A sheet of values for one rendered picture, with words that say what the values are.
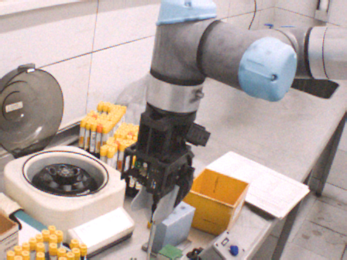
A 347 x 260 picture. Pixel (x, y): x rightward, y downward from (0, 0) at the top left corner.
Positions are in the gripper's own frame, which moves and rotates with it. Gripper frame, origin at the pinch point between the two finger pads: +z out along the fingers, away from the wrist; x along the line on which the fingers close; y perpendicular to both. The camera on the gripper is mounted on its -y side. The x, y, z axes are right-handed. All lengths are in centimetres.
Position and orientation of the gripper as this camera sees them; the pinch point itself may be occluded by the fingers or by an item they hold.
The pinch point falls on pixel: (156, 215)
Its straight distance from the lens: 79.3
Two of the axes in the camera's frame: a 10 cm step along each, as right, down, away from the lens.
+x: 8.2, 3.2, -4.8
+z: -1.3, 9.1, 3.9
